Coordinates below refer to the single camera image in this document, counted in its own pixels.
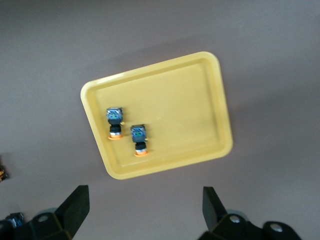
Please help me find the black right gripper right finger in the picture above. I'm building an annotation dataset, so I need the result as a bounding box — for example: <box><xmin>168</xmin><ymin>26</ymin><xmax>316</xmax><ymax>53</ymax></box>
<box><xmin>199</xmin><ymin>186</ymin><xmax>303</xmax><ymax>240</ymax></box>

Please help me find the black button with orange contacts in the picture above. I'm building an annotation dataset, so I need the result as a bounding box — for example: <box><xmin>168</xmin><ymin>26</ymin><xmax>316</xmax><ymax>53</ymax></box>
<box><xmin>0</xmin><ymin>155</ymin><xmax>11</xmax><ymax>185</ymax></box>

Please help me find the yellow plastic tray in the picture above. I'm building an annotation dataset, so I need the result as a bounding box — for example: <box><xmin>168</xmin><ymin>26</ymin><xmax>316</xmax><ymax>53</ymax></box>
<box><xmin>80</xmin><ymin>51</ymin><xmax>234</xmax><ymax>181</ymax></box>

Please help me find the red mushroom push button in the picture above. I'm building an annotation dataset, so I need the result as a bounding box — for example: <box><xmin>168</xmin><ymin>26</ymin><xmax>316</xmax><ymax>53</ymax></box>
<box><xmin>4</xmin><ymin>212</ymin><xmax>25</xmax><ymax>228</ymax></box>

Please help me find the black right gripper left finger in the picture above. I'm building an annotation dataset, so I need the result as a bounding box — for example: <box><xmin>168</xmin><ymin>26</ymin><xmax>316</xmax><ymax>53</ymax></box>
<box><xmin>0</xmin><ymin>185</ymin><xmax>91</xmax><ymax>240</ymax></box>

